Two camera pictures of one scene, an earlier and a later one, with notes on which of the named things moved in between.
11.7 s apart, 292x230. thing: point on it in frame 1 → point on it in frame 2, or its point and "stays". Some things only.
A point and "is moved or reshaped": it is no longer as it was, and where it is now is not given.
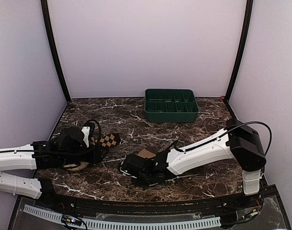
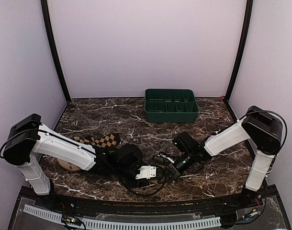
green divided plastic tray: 170,105 stays
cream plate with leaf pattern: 83,165 stays
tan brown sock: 145,153 is moved or reshaped
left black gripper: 95,156 → 132,184
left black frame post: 46,15 stays
